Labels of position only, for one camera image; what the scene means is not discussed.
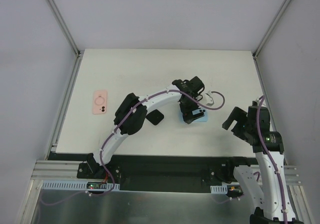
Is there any white cable duct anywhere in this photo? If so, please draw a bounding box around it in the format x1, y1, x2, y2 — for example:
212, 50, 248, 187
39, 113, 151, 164
210, 184, 228, 195
42, 180, 120, 192

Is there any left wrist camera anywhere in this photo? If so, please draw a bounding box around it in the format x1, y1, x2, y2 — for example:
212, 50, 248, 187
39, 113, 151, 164
203, 91, 215, 107

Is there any left white cable duct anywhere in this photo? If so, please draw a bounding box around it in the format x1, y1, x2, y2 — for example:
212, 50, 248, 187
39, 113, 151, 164
42, 180, 120, 192

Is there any right white cable duct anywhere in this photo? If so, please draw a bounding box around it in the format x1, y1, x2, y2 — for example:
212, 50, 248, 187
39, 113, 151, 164
210, 184, 228, 195

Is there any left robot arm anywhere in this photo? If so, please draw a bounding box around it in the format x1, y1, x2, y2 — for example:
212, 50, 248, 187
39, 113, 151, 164
86, 76, 205, 179

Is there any pink phone case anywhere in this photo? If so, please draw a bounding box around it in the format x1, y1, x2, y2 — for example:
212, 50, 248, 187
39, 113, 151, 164
92, 90, 108, 115

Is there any black phone case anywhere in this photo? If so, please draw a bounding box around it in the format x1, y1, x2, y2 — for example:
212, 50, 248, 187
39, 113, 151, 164
146, 109, 165, 126

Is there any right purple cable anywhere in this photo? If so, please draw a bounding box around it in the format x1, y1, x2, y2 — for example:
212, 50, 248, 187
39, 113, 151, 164
212, 95, 288, 224

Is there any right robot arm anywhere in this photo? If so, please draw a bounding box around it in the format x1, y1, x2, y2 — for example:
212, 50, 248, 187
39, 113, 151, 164
222, 102, 300, 224

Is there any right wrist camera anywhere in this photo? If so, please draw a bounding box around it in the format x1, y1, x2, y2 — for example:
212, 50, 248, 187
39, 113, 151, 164
252, 99, 261, 107

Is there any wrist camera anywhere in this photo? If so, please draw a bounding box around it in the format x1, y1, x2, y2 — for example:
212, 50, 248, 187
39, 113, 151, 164
203, 91, 215, 107
252, 99, 261, 107

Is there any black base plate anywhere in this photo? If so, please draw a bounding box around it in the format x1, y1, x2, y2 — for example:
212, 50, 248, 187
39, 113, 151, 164
48, 153, 258, 193

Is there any aluminium frame rail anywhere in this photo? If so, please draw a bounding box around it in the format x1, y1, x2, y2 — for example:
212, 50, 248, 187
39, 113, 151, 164
31, 158, 88, 181

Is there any phone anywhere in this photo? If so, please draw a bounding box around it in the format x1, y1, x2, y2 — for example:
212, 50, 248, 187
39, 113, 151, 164
180, 111, 209, 124

